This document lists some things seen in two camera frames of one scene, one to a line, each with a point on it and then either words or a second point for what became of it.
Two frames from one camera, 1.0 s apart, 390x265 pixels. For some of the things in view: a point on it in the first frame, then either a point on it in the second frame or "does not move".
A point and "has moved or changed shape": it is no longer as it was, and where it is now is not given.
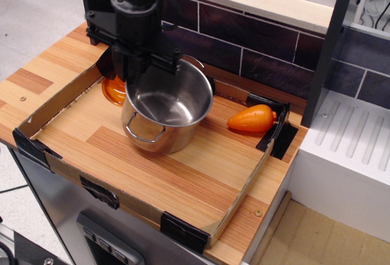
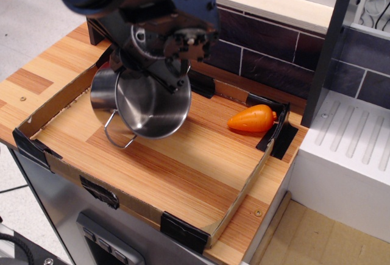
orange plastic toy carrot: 255,118 does not move
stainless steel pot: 160,110 has moved or changed shape
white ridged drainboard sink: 342,169 does not move
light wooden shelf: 265,4 does not move
